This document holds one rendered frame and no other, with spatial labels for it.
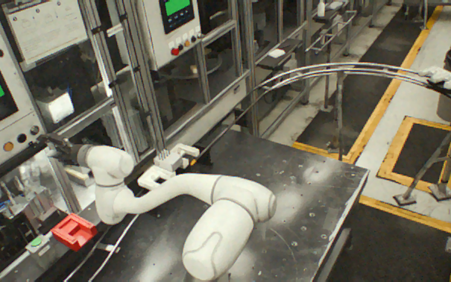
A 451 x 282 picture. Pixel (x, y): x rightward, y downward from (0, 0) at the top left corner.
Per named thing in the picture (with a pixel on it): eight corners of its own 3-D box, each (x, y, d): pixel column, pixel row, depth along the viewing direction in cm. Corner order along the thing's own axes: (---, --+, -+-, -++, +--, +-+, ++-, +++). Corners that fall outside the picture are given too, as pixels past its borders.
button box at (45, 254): (44, 270, 164) (33, 252, 157) (33, 262, 168) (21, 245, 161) (59, 257, 169) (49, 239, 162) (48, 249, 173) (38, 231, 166)
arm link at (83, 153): (99, 140, 146) (87, 138, 148) (83, 157, 140) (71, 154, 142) (108, 158, 151) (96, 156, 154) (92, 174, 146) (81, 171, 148)
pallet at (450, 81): (416, 82, 280) (419, 69, 274) (431, 77, 284) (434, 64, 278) (460, 104, 252) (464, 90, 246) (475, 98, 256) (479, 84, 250)
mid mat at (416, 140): (448, 198, 293) (449, 197, 292) (375, 177, 320) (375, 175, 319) (467, 129, 357) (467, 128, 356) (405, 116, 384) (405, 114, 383)
